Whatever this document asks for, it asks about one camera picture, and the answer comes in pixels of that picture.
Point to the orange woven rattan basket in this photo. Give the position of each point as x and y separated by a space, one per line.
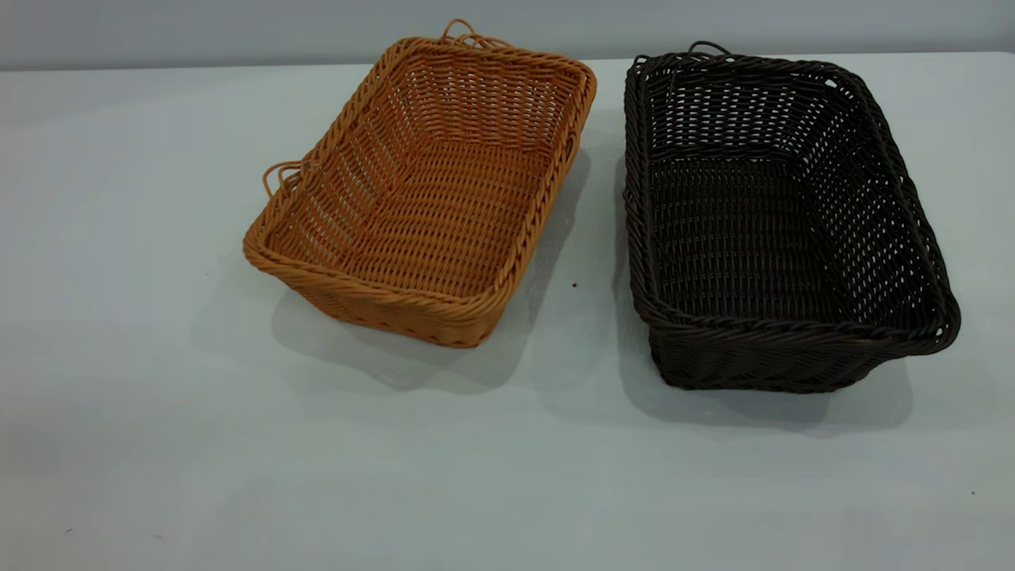
444 214

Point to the dark brown woven rattan basket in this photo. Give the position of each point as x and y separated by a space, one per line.
753 238

